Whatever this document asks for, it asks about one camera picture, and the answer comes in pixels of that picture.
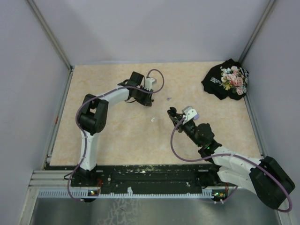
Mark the aluminium frame post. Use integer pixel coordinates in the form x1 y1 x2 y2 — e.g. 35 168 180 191
238 0 277 64
25 0 73 71

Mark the aluminium frame post right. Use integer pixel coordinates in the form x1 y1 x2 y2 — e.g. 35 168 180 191
238 0 277 64

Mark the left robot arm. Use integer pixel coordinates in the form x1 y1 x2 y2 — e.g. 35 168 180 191
76 72 157 186

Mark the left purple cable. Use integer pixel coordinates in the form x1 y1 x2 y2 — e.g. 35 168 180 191
67 68 165 203

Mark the black earbud case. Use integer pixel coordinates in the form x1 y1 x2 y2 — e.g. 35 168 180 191
167 107 177 117

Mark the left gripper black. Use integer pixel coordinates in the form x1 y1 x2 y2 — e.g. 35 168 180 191
135 85 154 106

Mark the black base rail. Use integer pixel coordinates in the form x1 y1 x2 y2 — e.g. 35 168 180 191
71 164 225 195

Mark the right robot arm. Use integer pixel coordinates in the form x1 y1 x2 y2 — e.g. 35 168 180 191
167 106 295 213

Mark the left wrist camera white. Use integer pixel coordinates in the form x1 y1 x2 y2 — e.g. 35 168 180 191
144 77 157 91

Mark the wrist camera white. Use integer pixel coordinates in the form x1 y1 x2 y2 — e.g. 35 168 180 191
144 77 157 91
182 106 198 125

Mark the aluminium frame post left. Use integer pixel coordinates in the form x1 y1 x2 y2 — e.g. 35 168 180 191
25 0 73 71

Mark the black floral cloth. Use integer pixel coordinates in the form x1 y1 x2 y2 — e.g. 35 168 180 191
202 59 249 100

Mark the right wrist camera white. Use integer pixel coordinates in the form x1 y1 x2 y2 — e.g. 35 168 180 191
182 106 198 125

